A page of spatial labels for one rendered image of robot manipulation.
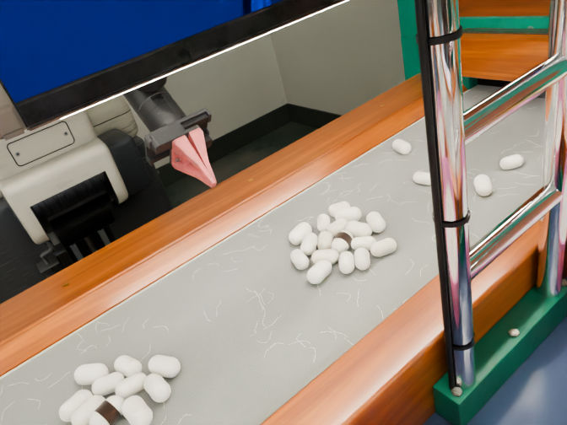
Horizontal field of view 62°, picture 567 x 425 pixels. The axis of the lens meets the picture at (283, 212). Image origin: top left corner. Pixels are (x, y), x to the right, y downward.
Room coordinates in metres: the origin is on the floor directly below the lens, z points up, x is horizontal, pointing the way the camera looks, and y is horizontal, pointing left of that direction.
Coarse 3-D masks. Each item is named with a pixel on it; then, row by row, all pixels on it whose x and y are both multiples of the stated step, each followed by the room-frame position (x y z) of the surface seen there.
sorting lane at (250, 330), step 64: (512, 128) 0.67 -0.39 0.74; (320, 192) 0.64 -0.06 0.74; (384, 192) 0.59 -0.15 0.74; (512, 192) 0.50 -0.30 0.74; (256, 256) 0.52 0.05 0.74; (384, 256) 0.45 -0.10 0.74; (128, 320) 0.47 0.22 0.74; (192, 320) 0.43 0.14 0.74; (256, 320) 0.40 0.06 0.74; (320, 320) 0.38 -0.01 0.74; (0, 384) 0.42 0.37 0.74; (64, 384) 0.39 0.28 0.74; (192, 384) 0.34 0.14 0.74; (256, 384) 0.32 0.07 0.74
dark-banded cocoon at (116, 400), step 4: (112, 396) 0.33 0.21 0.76; (116, 396) 0.33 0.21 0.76; (120, 396) 0.34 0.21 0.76; (108, 400) 0.33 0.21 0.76; (112, 400) 0.33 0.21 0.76; (116, 400) 0.33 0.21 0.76; (120, 400) 0.33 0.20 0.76; (112, 404) 0.33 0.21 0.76; (116, 404) 0.33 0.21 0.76; (120, 404) 0.33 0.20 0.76; (116, 408) 0.32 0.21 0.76; (120, 408) 0.32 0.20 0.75; (96, 412) 0.32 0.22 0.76; (120, 412) 0.32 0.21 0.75; (92, 416) 0.32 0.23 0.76; (96, 416) 0.32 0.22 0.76; (100, 416) 0.31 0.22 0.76; (92, 420) 0.31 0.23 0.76; (96, 420) 0.31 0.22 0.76; (100, 420) 0.31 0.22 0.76; (104, 420) 0.31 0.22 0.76; (92, 424) 0.31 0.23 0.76; (96, 424) 0.31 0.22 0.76; (100, 424) 0.31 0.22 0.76; (104, 424) 0.31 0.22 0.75; (108, 424) 0.31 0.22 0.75
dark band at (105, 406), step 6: (102, 402) 0.33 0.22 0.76; (108, 402) 0.33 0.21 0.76; (96, 408) 0.33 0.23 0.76; (102, 408) 0.32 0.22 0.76; (108, 408) 0.32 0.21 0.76; (114, 408) 0.32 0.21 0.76; (102, 414) 0.32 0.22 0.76; (108, 414) 0.32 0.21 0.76; (114, 414) 0.32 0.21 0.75; (120, 414) 0.32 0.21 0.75; (108, 420) 0.31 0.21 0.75; (114, 420) 0.32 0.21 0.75
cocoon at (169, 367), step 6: (150, 360) 0.37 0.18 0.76; (156, 360) 0.37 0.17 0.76; (162, 360) 0.36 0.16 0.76; (168, 360) 0.36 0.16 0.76; (174, 360) 0.36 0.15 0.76; (150, 366) 0.36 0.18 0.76; (156, 366) 0.36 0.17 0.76; (162, 366) 0.36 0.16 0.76; (168, 366) 0.35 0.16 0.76; (174, 366) 0.35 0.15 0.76; (180, 366) 0.36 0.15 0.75; (156, 372) 0.36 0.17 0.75; (162, 372) 0.35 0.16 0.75; (168, 372) 0.35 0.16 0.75; (174, 372) 0.35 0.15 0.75
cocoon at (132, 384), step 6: (138, 372) 0.36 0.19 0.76; (126, 378) 0.36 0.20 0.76; (132, 378) 0.35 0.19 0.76; (138, 378) 0.35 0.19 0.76; (144, 378) 0.35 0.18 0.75; (120, 384) 0.35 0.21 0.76; (126, 384) 0.35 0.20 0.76; (132, 384) 0.35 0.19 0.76; (138, 384) 0.35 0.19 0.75; (120, 390) 0.34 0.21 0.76; (126, 390) 0.34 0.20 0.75; (132, 390) 0.34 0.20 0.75; (138, 390) 0.35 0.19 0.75; (126, 396) 0.34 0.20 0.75
